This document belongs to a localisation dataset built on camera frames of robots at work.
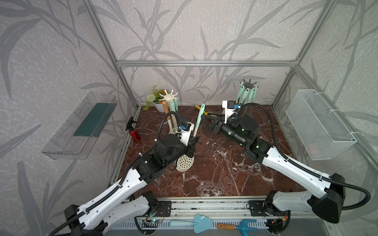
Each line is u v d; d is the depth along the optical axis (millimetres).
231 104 547
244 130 484
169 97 698
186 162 653
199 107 1187
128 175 452
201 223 696
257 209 740
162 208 731
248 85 759
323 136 615
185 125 542
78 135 643
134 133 940
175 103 713
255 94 772
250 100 782
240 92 775
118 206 534
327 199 380
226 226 677
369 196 397
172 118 806
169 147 466
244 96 765
